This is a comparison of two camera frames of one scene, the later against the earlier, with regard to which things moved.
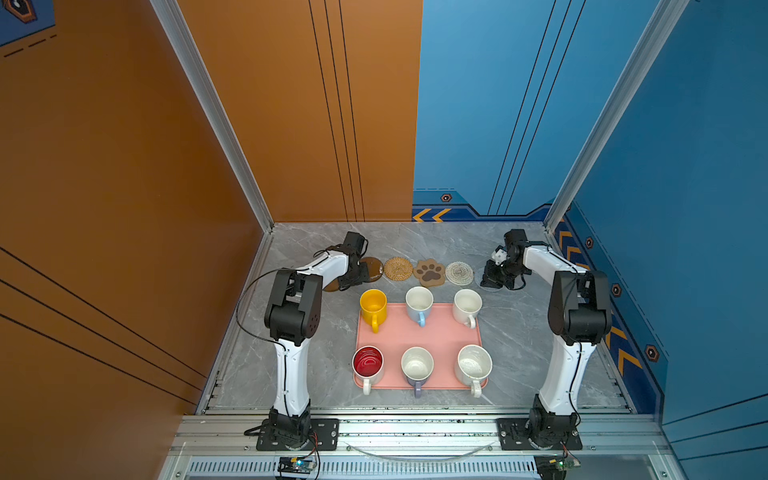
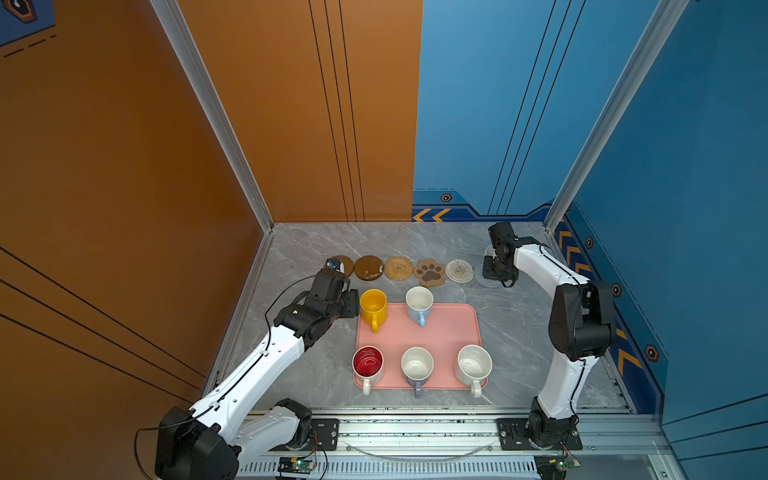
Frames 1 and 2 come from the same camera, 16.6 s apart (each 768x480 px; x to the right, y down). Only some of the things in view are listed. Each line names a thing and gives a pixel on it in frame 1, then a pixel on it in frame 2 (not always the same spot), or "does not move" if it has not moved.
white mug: (466, 306) to (490, 251)
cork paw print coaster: (429, 272) does not move
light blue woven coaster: (478, 273) does not move
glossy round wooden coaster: (376, 268) does not move
